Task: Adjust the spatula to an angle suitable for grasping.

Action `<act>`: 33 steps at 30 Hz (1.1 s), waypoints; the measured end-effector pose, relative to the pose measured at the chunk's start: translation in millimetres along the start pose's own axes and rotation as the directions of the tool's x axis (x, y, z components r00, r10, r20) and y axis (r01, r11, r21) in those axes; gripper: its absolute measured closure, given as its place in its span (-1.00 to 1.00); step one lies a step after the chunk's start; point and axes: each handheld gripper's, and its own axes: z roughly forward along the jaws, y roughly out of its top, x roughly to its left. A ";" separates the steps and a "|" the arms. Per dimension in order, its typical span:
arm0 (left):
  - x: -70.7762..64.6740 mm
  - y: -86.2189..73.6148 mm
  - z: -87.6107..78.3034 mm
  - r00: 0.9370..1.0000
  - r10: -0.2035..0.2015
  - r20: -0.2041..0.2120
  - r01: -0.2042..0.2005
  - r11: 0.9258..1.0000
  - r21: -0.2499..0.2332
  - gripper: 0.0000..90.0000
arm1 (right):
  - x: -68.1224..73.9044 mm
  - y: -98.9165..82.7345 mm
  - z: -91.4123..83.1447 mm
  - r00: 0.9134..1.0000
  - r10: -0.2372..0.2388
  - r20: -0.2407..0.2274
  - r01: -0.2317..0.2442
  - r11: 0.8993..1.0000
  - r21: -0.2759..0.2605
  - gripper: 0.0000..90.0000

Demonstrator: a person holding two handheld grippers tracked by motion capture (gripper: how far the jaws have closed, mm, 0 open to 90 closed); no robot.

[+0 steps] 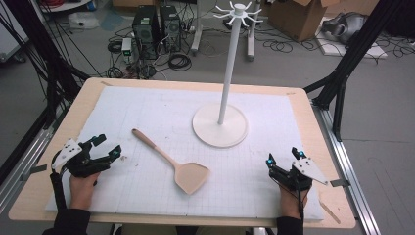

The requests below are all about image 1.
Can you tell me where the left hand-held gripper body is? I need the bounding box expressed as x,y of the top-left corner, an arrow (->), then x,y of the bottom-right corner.
51,137 -> 113,179

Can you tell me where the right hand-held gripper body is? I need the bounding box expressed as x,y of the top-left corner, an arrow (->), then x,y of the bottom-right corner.
268,157 -> 329,193

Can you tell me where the person's left hand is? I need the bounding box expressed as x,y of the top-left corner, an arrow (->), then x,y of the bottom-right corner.
69,171 -> 101,211

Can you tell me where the person's right hand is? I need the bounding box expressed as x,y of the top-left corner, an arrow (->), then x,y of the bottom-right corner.
279,185 -> 310,220

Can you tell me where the grey tape tab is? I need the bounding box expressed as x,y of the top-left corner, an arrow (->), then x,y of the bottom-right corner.
329,178 -> 352,189
21,164 -> 49,181

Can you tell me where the thin wooden strip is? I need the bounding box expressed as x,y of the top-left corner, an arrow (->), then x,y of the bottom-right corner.
318,200 -> 343,225

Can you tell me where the white grid mat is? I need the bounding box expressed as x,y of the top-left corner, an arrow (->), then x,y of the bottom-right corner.
44,85 -> 325,222

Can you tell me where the white utensil rack stand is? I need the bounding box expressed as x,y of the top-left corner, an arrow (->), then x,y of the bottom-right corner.
191,0 -> 264,149

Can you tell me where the beige wooden spatula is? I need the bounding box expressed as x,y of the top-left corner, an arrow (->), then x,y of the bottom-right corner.
131,127 -> 211,196

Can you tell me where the small white power device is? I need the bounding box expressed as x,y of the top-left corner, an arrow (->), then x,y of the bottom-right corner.
120,37 -> 133,64

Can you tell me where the white foam board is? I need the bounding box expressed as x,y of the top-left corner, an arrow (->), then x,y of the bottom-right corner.
314,30 -> 390,61

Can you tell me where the black computer tower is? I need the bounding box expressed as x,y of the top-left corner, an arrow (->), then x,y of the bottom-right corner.
131,4 -> 161,62
159,4 -> 182,54

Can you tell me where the clear plastic bag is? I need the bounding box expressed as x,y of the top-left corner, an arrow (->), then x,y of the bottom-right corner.
68,12 -> 101,30

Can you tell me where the white stand leg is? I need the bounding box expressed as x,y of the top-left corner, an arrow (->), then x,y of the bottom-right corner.
190,0 -> 205,56
245,0 -> 262,63

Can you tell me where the grey bag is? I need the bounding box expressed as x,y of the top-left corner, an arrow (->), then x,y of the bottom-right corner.
320,12 -> 369,45

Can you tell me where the brown cardboard box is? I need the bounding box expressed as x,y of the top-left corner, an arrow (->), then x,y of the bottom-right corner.
266,0 -> 331,43

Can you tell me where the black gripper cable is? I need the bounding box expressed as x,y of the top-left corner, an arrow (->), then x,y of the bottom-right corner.
49,150 -> 69,211
295,182 -> 306,220

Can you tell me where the aluminium rail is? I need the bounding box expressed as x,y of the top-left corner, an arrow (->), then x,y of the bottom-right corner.
0,125 -> 56,214
311,103 -> 382,235

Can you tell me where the black metal frame strut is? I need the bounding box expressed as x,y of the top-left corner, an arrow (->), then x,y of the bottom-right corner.
0,0 -> 92,129
302,0 -> 406,143

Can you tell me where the coiled black cable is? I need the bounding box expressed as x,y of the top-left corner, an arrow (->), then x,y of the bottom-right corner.
167,52 -> 193,72

